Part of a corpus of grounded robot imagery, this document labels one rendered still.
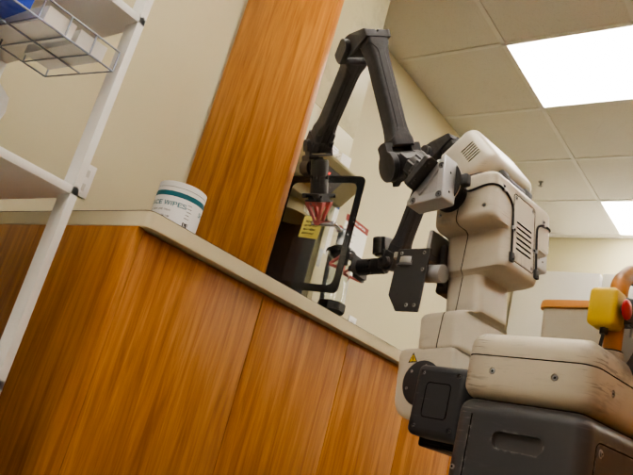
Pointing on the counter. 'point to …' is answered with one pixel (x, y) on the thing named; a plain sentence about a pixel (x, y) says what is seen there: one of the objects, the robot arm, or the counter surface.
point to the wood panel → (261, 122)
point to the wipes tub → (180, 204)
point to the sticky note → (309, 229)
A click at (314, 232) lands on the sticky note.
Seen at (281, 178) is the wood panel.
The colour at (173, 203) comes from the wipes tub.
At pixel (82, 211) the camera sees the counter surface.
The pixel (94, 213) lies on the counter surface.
